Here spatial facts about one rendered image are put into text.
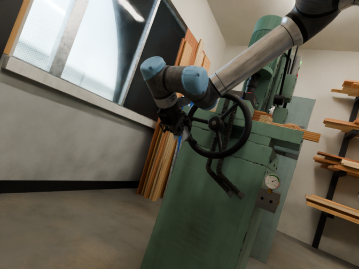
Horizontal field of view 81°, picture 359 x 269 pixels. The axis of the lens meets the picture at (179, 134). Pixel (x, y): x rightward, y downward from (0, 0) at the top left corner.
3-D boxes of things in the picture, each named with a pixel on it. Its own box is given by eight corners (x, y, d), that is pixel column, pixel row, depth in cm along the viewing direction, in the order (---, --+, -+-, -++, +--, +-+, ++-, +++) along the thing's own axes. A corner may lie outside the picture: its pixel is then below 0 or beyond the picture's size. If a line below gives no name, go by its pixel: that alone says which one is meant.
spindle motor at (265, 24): (236, 65, 116) (254, 14, 118) (243, 79, 131) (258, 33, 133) (270, 69, 107) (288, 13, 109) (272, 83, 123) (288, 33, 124)
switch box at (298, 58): (283, 77, 138) (291, 54, 139) (284, 83, 147) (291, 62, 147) (294, 78, 135) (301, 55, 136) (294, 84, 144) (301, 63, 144)
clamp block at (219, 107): (213, 113, 98) (219, 95, 99) (221, 120, 110) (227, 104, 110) (244, 120, 91) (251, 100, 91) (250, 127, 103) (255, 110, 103)
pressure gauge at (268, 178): (260, 190, 85) (266, 171, 86) (261, 190, 88) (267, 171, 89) (276, 196, 82) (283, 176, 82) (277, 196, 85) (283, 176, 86)
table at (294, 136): (171, 109, 109) (175, 99, 110) (194, 124, 136) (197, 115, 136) (302, 141, 79) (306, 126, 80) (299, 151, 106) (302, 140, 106)
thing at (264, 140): (190, 125, 113) (193, 118, 113) (204, 133, 131) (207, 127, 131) (268, 146, 93) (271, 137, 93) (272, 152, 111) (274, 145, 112)
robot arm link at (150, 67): (156, 70, 56) (132, 69, 60) (169, 101, 64) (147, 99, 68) (170, 54, 60) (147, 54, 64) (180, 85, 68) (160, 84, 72)
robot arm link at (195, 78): (216, 78, 63) (184, 77, 69) (201, 59, 53) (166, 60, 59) (209, 103, 62) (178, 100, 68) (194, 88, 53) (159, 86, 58)
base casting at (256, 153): (181, 140, 114) (187, 124, 114) (215, 153, 164) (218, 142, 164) (268, 167, 92) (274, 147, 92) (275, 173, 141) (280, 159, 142)
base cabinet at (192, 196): (138, 268, 110) (181, 139, 114) (185, 241, 160) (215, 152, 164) (217, 330, 88) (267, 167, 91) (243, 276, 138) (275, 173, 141)
